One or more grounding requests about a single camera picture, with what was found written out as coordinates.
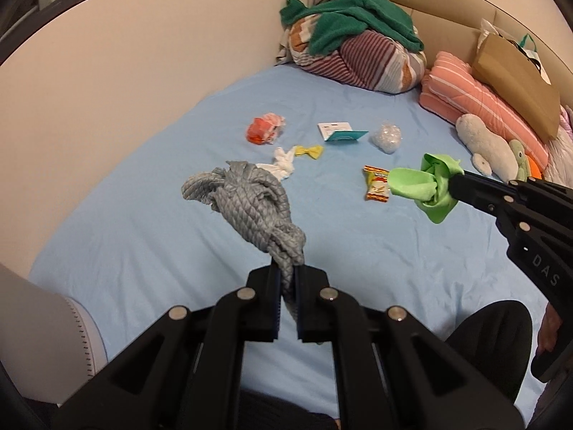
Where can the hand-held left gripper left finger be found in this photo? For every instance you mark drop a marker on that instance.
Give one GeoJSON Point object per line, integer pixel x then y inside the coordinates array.
{"type": "Point", "coordinates": [275, 295]}

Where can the grey knotted cloth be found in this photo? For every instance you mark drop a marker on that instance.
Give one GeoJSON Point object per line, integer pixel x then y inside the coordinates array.
{"type": "Point", "coordinates": [250, 201]}

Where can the white seal plush toy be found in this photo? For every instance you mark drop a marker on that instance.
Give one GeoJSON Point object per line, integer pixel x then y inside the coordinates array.
{"type": "Point", "coordinates": [485, 143]}

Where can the green cloth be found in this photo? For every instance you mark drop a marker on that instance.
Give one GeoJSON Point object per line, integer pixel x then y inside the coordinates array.
{"type": "Point", "coordinates": [412, 183]}

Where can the green turtle plush toy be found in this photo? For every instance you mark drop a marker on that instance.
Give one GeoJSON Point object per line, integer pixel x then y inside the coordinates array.
{"type": "Point", "coordinates": [517, 150]}

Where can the striped duvet bundle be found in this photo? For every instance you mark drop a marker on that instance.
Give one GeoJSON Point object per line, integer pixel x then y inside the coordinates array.
{"type": "Point", "coordinates": [371, 58]}

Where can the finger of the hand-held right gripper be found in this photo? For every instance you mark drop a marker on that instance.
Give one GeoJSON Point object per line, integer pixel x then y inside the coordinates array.
{"type": "Point", "coordinates": [479, 190]}
{"type": "Point", "coordinates": [546, 192]}

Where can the brown paper bag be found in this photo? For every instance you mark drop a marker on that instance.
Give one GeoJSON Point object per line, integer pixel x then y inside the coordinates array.
{"type": "Point", "coordinates": [515, 80]}

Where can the red wrapper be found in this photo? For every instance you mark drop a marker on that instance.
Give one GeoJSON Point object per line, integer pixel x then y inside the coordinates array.
{"type": "Point", "coordinates": [262, 129]}

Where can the purple cloth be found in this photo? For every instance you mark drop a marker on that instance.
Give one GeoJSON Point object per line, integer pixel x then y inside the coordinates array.
{"type": "Point", "coordinates": [568, 118]}

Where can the beige padded headboard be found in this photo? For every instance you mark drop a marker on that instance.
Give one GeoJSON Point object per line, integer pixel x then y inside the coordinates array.
{"type": "Point", "coordinates": [447, 22]}

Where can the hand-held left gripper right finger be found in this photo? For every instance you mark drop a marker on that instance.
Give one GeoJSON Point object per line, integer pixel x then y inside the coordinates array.
{"type": "Point", "coordinates": [306, 304]}

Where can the light blue bed sheet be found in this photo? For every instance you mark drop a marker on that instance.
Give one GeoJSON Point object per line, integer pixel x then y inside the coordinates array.
{"type": "Point", "coordinates": [156, 233]}

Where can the pink striped pillow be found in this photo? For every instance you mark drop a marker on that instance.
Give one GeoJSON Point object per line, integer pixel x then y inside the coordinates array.
{"type": "Point", "coordinates": [470, 94]}

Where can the person's right hand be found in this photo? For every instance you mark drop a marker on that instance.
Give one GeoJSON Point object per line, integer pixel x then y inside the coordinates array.
{"type": "Point", "coordinates": [548, 331]}

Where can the yellow bow-shaped wrapper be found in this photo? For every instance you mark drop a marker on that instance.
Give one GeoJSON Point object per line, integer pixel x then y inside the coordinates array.
{"type": "Point", "coordinates": [313, 151]}

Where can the green towel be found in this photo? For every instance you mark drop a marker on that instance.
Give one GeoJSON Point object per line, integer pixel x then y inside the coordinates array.
{"type": "Point", "coordinates": [358, 13]}

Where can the yellow chips packet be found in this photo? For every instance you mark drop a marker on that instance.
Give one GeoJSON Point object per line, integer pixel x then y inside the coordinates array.
{"type": "Point", "coordinates": [376, 186]}

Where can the white and teal card box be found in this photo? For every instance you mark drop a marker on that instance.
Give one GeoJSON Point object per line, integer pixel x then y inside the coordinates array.
{"type": "Point", "coordinates": [333, 130]}

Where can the clear plastic bag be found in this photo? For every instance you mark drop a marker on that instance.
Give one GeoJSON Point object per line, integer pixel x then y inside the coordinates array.
{"type": "Point", "coordinates": [386, 136]}

